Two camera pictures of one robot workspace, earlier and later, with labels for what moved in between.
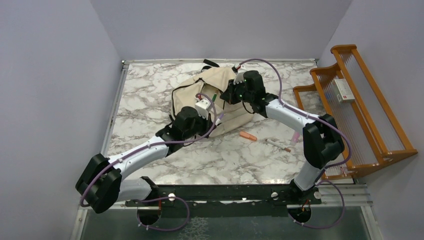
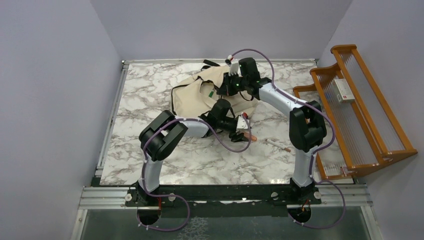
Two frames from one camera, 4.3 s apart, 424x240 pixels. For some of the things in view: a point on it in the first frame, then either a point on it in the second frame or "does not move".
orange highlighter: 243,134 does not move
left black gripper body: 201,125 → 234,136
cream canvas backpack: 210,83 does not move
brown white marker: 278,145 does not move
